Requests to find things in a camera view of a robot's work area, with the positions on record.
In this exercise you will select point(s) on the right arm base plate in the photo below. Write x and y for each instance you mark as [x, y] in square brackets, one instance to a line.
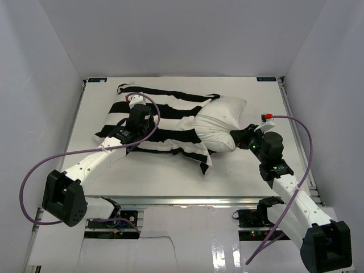
[251, 227]

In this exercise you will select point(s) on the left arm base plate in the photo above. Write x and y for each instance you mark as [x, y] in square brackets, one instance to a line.
[124, 225]

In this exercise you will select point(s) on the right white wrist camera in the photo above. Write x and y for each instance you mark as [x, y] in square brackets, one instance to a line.
[267, 123]

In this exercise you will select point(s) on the black white striped pillowcase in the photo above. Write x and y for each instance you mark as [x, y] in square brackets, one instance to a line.
[176, 133]

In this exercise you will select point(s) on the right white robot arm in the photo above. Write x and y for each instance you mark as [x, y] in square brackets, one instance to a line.
[324, 244]

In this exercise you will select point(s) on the right blue corner label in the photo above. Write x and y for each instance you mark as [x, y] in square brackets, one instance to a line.
[266, 79]

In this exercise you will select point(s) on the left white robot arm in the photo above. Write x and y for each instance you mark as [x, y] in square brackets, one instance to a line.
[64, 194]

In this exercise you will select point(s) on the left blue corner label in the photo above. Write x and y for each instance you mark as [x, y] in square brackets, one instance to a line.
[94, 79]

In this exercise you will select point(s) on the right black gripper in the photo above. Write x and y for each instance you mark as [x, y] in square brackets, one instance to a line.
[242, 137]

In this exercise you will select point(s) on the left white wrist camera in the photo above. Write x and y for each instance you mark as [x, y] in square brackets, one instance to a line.
[135, 99]

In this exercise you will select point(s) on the aluminium table frame rail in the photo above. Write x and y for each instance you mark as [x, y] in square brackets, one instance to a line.
[313, 191]

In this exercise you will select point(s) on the white pillow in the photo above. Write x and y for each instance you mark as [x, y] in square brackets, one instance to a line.
[214, 122]

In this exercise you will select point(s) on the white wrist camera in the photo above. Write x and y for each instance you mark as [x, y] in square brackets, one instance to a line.
[135, 99]
[267, 123]

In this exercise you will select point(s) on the blue corner label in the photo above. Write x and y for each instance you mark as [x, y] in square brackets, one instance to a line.
[94, 79]
[266, 79]

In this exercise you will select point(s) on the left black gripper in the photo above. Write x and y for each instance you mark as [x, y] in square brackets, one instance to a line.
[151, 125]

